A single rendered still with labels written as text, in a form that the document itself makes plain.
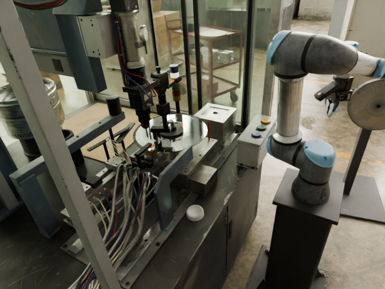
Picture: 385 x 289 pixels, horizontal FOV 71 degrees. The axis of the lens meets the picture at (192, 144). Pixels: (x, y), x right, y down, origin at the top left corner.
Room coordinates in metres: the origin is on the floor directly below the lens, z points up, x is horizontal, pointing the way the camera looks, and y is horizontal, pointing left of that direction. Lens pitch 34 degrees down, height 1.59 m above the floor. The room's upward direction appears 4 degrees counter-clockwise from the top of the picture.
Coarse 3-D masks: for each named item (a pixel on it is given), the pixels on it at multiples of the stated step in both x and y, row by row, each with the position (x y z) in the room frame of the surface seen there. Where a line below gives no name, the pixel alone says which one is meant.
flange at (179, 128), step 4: (176, 124) 1.12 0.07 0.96; (172, 128) 1.06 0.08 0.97; (176, 128) 1.08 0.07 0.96; (180, 128) 1.08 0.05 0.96; (160, 132) 1.06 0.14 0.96; (172, 132) 1.05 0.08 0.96; (176, 132) 1.05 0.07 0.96; (180, 132) 1.05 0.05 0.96; (164, 136) 1.03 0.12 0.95; (168, 136) 1.03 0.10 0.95; (172, 136) 1.03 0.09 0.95
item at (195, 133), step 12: (156, 120) 1.19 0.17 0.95; (180, 120) 1.18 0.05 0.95; (192, 120) 1.17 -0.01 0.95; (144, 132) 1.08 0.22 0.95; (192, 132) 1.05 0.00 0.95; (204, 132) 1.05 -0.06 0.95; (144, 144) 0.98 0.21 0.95; (156, 144) 0.98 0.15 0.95; (168, 144) 0.97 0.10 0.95; (180, 144) 0.96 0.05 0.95; (192, 144) 0.96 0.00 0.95
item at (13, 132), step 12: (48, 84) 1.44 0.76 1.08; (0, 96) 1.33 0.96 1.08; (12, 96) 1.37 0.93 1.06; (0, 108) 1.20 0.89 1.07; (12, 108) 1.19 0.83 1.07; (60, 108) 1.35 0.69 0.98; (12, 120) 1.19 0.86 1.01; (24, 120) 1.19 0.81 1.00; (60, 120) 1.31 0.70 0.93; (12, 132) 1.20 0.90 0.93; (24, 132) 1.19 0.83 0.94; (24, 144) 1.24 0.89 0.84; (36, 144) 1.23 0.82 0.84; (36, 156) 1.22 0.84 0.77
